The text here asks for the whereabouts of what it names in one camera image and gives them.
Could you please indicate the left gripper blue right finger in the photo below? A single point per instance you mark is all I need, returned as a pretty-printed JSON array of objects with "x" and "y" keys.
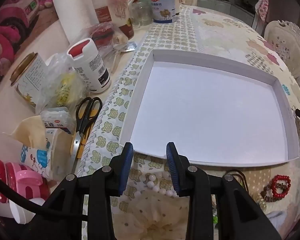
[{"x": 177, "y": 165}]

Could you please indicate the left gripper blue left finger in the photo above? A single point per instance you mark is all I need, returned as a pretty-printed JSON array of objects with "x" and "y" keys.
[{"x": 120, "y": 169}]

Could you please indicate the cream dotted fabric scrunchie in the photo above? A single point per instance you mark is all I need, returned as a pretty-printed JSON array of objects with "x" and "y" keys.
[{"x": 150, "y": 215}]

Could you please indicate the patchwork quilted tablecloth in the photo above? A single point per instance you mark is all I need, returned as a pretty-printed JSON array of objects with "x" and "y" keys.
[{"x": 210, "y": 32}]

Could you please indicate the white shallow cardboard tray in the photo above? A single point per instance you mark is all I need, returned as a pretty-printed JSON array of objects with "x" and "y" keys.
[{"x": 217, "y": 112}]

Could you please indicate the black yellow scissors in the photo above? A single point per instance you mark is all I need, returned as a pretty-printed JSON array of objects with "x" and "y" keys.
[{"x": 86, "y": 114}]

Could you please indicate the tissue pack with tissue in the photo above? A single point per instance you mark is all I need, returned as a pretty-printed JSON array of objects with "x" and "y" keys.
[{"x": 45, "y": 150}]

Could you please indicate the small white blue box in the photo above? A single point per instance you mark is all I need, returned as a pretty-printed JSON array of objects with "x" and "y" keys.
[{"x": 58, "y": 117}]

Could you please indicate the cream ornate chair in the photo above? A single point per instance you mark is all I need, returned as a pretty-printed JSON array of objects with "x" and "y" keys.
[{"x": 284, "y": 36}]

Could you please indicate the pink white plastic cup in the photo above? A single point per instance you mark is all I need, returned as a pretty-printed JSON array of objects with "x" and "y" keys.
[{"x": 26, "y": 182}]

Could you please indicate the plastic bag yellow contents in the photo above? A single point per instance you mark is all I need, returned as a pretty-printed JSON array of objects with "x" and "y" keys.
[{"x": 61, "y": 86}]

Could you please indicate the white bottle red cap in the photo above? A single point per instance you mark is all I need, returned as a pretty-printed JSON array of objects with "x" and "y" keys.
[{"x": 85, "y": 58}]

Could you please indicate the plastic bag of snacks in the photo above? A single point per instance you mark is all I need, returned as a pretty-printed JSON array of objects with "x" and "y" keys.
[{"x": 106, "y": 36}]

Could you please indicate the small empty glass jar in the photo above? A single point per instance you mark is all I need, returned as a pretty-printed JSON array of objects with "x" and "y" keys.
[{"x": 141, "y": 14}]

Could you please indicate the white paper towel roll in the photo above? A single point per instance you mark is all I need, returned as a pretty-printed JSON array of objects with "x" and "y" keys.
[{"x": 74, "y": 16}]

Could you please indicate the large jar yellow lid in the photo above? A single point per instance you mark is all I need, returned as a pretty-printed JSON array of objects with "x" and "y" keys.
[{"x": 116, "y": 12}]

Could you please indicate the blue white milk powder can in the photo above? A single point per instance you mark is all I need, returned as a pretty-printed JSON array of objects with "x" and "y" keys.
[{"x": 163, "y": 11}]

